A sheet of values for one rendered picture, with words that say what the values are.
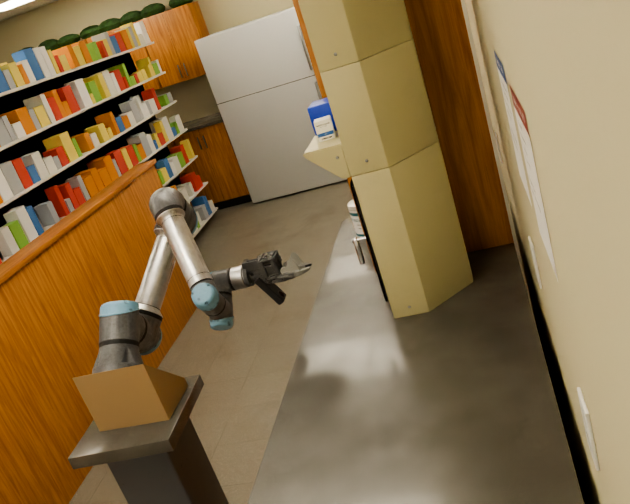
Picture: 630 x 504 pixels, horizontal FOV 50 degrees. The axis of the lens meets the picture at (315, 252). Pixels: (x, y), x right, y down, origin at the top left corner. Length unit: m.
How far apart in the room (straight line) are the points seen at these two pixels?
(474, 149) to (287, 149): 4.95
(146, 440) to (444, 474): 0.88
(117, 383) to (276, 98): 5.27
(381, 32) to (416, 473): 1.12
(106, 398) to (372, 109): 1.11
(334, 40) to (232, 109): 5.33
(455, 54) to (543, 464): 1.27
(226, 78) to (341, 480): 5.87
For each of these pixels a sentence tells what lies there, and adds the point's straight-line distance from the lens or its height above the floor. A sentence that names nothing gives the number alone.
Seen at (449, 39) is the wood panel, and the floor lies 1.65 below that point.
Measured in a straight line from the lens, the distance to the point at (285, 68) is 6.92.
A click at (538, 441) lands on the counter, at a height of 0.94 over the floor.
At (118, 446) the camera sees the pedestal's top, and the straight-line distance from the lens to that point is 2.04.
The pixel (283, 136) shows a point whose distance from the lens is 7.07.
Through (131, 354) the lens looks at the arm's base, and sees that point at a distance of 2.04.
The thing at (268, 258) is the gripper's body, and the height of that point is 1.21.
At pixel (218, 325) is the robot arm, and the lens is 2.12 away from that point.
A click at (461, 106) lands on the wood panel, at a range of 2.23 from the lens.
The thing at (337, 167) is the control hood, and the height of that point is 1.45.
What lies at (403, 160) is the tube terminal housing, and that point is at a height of 1.41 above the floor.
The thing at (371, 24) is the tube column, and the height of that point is 1.79.
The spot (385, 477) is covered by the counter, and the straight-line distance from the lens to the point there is 1.53.
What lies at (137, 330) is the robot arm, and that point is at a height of 1.16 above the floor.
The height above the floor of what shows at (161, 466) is 0.81.
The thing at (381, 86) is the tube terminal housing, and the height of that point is 1.63.
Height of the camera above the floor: 1.92
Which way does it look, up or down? 21 degrees down
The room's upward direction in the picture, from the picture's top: 19 degrees counter-clockwise
